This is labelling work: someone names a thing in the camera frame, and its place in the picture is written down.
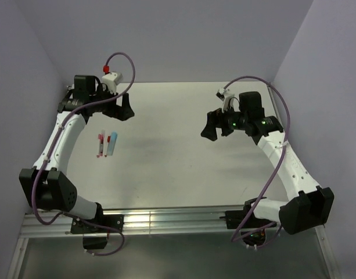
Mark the aluminium frame rail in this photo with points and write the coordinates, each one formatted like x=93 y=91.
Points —
x=142 y=222

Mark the light blue highlighter pen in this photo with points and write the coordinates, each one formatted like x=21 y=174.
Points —
x=112 y=143

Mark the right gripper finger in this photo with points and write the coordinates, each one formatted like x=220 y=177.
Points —
x=209 y=132
x=226 y=129

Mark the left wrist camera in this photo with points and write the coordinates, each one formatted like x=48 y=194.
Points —
x=111 y=79

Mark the white pen red tip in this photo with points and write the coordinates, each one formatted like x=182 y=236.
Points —
x=106 y=150

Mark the white pen pink tip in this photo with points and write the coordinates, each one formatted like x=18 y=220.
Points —
x=98 y=145

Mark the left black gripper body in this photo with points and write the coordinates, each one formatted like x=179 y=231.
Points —
x=106 y=95

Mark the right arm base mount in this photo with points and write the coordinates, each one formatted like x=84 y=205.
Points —
x=253 y=231

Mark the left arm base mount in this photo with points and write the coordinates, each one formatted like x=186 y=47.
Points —
x=95 y=234

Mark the dark red pen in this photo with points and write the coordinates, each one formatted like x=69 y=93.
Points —
x=103 y=132

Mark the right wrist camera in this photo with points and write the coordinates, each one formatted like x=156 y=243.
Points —
x=226 y=97

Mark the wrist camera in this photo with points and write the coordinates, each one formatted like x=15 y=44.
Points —
x=226 y=97
x=111 y=79

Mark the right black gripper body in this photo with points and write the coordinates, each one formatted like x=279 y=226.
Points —
x=236 y=120

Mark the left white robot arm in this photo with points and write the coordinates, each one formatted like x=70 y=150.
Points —
x=45 y=184

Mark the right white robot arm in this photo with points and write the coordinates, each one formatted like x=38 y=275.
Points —
x=308 y=205

